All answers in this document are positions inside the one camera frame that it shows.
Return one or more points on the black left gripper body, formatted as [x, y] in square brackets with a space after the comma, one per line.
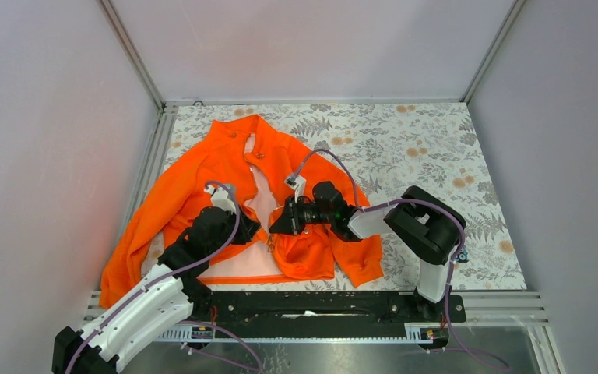
[241, 234]

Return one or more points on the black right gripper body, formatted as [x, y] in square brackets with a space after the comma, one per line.
[307, 213]

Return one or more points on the orange zip jacket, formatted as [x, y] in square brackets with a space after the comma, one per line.
[253, 157]

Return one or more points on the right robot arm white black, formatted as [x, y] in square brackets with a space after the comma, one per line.
[432, 230]

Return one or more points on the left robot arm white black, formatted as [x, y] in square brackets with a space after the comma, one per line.
[170, 293]

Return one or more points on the floral patterned table mat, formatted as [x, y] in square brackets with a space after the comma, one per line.
[388, 148]

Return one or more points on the small blue black object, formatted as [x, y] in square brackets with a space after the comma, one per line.
[462, 256]

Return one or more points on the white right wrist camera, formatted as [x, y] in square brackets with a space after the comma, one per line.
[297, 183]

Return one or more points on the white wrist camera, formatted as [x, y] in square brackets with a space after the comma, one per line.
[297, 183]
[221, 197]

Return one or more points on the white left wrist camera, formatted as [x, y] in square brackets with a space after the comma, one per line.
[221, 197]

